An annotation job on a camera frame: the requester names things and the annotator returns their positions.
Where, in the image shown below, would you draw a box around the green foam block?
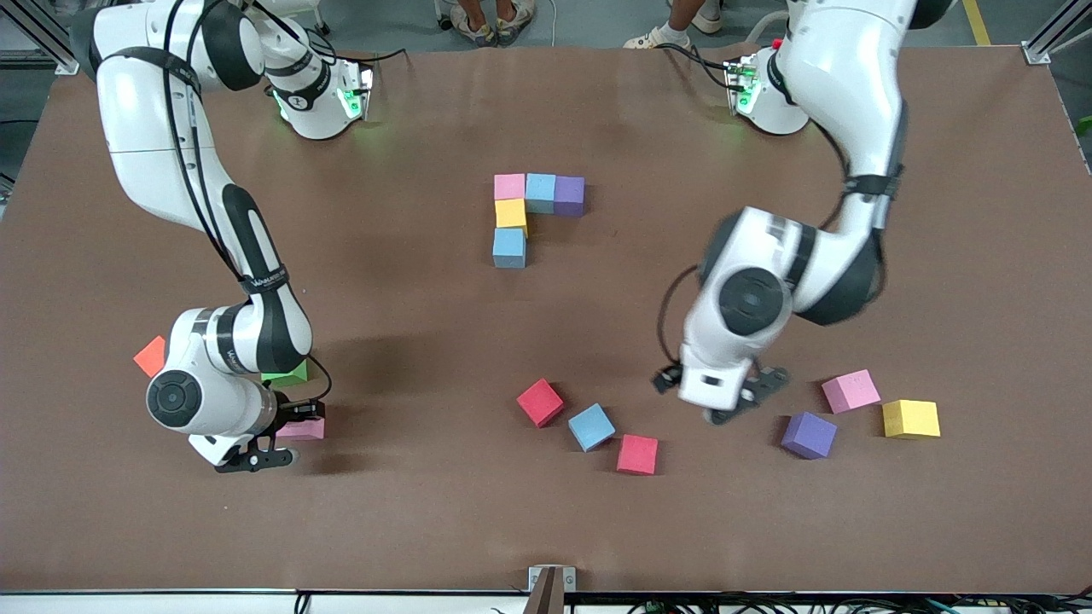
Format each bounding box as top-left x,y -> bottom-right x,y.
260,358 -> 309,389

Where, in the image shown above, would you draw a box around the red foam block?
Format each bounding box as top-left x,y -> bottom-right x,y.
616,433 -> 659,476
515,378 -> 566,428

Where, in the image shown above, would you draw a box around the orange foam block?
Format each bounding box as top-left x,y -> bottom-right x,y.
133,335 -> 169,379

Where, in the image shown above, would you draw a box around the brown table cover sheet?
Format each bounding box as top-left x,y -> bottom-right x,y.
0,44 -> 1092,595

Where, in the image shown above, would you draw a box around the grey sneaker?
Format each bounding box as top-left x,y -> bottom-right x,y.
450,4 -> 497,48
497,0 -> 537,45

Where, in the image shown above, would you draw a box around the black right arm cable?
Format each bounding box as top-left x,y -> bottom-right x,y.
305,354 -> 334,403

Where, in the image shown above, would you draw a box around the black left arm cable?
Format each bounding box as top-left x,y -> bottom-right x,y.
656,266 -> 702,369

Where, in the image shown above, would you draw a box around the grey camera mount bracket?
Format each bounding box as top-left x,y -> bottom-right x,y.
528,565 -> 578,614

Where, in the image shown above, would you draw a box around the black arm base cable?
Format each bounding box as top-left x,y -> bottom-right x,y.
661,41 -> 736,91

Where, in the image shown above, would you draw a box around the white corrugated hose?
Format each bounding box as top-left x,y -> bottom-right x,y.
749,7 -> 794,48

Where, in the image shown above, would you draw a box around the aluminium frame post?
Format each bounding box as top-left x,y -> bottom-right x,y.
1024,0 -> 1092,66
0,0 -> 84,76

